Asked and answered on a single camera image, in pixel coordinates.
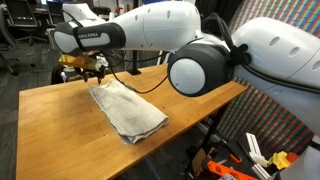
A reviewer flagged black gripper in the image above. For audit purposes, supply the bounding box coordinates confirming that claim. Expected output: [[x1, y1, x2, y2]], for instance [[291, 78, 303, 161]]
[[74, 62, 109, 85]]

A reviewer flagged white terry cloth towel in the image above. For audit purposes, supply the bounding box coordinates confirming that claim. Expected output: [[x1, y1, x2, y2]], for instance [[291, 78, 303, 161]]
[[87, 79, 171, 145]]

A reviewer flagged grey tape roll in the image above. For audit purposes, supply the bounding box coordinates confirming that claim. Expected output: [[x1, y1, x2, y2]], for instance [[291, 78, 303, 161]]
[[63, 66, 78, 81]]

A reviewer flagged black office chair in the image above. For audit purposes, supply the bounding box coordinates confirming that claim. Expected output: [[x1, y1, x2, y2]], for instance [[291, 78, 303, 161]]
[[4, 0, 50, 46], [0, 3, 22, 76]]

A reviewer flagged black table leg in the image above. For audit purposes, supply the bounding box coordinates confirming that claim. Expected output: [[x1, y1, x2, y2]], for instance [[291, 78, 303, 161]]
[[189, 103, 233, 174]]

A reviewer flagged colourful checkered panel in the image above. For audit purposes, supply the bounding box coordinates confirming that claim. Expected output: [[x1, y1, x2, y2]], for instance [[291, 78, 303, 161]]
[[216, 0, 320, 158]]

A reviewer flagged yellow green plastic object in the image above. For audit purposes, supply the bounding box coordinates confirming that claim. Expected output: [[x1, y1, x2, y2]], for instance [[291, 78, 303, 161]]
[[267, 150, 290, 170]]

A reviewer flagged red plastic object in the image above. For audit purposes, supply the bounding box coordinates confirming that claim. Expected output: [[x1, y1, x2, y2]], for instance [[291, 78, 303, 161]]
[[285, 151, 301, 165]]

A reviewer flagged black camera stand pole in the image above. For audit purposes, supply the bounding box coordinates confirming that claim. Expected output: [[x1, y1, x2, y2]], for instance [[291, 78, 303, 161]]
[[127, 49, 142, 76]]

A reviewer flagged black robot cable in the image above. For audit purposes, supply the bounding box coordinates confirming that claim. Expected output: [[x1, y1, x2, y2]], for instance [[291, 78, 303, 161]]
[[99, 49, 171, 95]]

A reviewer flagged white metal bracket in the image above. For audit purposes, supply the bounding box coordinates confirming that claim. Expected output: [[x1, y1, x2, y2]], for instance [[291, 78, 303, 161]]
[[245, 132, 268, 164]]

